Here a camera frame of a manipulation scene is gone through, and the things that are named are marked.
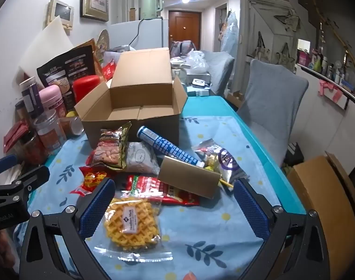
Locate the white round-dial device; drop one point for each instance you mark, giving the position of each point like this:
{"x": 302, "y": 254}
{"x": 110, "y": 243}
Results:
{"x": 199, "y": 83}

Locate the blue white tube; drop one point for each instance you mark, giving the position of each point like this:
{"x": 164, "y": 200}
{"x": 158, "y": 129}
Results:
{"x": 168, "y": 147}

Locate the white snack packet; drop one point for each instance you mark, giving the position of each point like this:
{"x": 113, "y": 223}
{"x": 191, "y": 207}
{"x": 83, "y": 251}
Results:
{"x": 141, "y": 159}

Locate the white refrigerator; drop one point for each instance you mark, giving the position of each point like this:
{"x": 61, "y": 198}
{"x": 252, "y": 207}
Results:
{"x": 151, "y": 35}

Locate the red sachet packets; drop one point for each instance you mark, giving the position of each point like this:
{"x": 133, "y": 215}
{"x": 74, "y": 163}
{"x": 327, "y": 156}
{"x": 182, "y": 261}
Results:
{"x": 14, "y": 135}

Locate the red plastic bag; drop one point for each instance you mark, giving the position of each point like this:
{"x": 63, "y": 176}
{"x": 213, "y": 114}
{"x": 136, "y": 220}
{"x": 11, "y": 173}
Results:
{"x": 109, "y": 70}

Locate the small wooden frame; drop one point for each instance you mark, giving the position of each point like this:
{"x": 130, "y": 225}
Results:
{"x": 61, "y": 13}

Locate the white foam board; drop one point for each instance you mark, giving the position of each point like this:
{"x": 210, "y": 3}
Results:
{"x": 49, "y": 46}

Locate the grey covered chair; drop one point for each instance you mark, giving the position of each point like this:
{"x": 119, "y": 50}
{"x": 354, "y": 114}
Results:
{"x": 270, "y": 108}

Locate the hanging clear garment bag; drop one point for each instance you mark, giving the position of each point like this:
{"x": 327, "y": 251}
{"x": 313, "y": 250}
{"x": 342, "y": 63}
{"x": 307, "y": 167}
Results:
{"x": 230, "y": 32}

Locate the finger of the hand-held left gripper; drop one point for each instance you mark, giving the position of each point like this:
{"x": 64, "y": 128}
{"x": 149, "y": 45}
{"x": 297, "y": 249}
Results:
{"x": 31, "y": 178}
{"x": 4, "y": 163}

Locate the red green snack packet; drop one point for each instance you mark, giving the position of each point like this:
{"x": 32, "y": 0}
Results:
{"x": 145, "y": 186}

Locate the brown wooden door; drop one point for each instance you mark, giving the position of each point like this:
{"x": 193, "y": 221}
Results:
{"x": 184, "y": 27}

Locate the row of toiletry bottles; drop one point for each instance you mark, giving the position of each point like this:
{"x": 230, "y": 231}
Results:
{"x": 329, "y": 67}

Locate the teal table cover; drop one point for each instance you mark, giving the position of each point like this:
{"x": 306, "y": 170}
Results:
{"x": 253, "y": 145}

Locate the clear plastic jar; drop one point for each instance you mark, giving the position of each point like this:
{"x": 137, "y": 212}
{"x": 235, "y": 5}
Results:
{"x": 49, "y": 134}

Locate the pink paper decoration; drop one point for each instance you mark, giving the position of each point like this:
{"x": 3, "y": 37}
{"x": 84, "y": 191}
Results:
{"x": 330, "y": 89}

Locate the dark jar white lid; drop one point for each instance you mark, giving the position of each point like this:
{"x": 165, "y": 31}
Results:
{"x": 31, "y": 96}

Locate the orange snack bag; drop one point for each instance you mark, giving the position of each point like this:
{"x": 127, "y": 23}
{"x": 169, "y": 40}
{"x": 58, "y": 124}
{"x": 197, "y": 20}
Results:
{"x": 98, "y": 64}

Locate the green electric kettle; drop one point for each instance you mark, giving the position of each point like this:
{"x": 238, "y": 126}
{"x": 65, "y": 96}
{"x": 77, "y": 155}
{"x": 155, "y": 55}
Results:
{"x": 149, "y": 7}

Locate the tipped glass jar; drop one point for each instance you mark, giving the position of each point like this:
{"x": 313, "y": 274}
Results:
{"x": 72, "y": 125}

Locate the gold peanut snack packet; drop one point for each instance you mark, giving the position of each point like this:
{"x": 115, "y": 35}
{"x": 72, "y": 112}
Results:
{"x": 112, "y": 148}

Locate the black lidded jar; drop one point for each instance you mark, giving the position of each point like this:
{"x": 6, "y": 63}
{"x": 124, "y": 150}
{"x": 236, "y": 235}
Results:
{"x": 33, "y": 148}

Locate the yellow green lollipop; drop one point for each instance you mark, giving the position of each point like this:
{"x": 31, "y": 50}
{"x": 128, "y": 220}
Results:
{"x": 209, "y": 167}

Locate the pink jar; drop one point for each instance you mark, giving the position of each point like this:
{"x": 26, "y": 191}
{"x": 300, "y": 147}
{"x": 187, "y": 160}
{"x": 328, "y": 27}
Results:
{"x": 53, "y": 102}

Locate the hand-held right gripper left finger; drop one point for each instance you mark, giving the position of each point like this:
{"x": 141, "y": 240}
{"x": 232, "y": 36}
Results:
{"x": 97, "y": 210}

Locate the red lidded container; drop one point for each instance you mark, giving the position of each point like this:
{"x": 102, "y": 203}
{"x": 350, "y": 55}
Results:
{"x": 85, "y": 89}

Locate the red yellow snack packet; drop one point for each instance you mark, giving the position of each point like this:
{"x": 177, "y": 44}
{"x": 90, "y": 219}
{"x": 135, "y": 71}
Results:
{"x": 90, "y": 179}

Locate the black snack bag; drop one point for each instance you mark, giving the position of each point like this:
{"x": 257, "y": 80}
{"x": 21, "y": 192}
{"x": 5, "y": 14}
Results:
{"x": 66, "y": 67}

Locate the silver purple snack packet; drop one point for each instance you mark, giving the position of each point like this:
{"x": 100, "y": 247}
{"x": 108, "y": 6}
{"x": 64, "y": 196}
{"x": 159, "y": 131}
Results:
{"x": 227, "y": 160}

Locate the clear waffle packet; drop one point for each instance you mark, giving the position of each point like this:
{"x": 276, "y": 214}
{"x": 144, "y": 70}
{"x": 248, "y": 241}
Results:
{"x": 130, "y": 224}

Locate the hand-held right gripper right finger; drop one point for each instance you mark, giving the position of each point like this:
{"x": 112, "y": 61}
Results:
{"x": 251, "y": 210}

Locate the patterned backpack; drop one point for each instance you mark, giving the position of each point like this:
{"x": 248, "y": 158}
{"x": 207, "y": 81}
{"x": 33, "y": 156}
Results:
{"x": 182, "y": 48}

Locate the white cabinet with stars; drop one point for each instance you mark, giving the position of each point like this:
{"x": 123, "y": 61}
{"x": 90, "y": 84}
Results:
{"x": 270, "y": 20}

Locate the white plastic bag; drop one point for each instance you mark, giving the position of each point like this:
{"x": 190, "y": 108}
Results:
{"x": 196, "y": 61}

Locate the small brown jar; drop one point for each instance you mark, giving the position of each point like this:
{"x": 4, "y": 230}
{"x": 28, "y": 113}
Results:
{"x": 21, "y": 110}

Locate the blue floral tablecloth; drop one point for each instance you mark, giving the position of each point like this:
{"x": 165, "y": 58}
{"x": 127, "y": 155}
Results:
{"x": 200, "y": 230}

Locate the woven straw fan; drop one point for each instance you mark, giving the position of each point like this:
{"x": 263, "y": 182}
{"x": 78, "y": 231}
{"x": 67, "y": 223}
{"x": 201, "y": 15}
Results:
{"x": 102, "y": 39}

